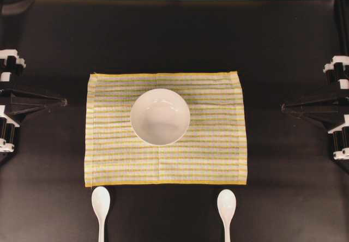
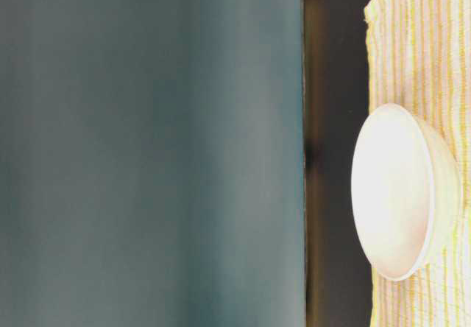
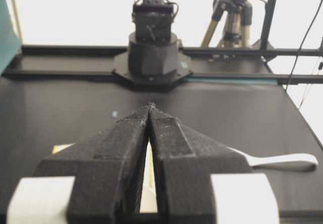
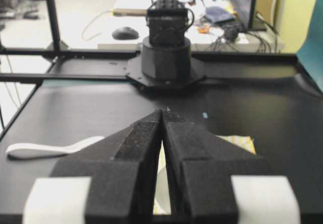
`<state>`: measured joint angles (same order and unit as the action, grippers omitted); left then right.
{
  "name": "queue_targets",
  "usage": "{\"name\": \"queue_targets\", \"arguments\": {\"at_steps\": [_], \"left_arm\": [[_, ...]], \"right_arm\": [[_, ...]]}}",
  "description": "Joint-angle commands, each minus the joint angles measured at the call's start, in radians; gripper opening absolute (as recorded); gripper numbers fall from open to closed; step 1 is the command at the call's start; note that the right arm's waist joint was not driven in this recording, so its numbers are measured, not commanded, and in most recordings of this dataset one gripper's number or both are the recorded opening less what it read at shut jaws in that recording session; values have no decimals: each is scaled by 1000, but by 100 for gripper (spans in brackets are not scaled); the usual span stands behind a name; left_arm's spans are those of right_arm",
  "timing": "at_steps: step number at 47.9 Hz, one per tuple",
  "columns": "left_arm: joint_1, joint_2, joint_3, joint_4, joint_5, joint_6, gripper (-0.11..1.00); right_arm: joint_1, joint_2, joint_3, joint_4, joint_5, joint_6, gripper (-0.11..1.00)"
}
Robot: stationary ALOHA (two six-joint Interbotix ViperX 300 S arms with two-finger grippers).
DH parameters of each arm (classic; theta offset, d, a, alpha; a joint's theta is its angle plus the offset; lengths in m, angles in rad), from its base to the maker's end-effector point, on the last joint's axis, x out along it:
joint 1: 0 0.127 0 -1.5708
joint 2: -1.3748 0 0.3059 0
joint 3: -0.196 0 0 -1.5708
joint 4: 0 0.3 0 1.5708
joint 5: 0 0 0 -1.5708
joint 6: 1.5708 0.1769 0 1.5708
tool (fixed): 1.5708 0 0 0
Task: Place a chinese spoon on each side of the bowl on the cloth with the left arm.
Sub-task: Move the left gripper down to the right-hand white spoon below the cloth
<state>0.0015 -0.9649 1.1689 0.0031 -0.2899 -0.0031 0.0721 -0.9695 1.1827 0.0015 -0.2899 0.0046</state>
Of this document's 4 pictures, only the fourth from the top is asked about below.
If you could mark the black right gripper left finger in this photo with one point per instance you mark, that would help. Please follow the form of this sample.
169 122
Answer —
111 181

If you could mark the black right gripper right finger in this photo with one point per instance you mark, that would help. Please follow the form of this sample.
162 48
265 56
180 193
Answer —
215 181

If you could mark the white chinese spoon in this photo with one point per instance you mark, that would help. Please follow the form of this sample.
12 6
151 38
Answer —
31 150

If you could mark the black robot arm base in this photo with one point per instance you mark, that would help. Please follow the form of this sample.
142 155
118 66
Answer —
165 60

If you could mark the yellow striped cloth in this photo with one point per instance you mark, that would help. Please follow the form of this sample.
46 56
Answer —
162 205

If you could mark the black computer mouse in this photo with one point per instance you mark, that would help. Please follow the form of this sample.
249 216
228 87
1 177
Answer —
125 33

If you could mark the blue notebook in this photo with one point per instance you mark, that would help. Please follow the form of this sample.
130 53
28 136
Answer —
218 15

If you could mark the black metal frame post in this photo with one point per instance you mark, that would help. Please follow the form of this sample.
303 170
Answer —
54 26

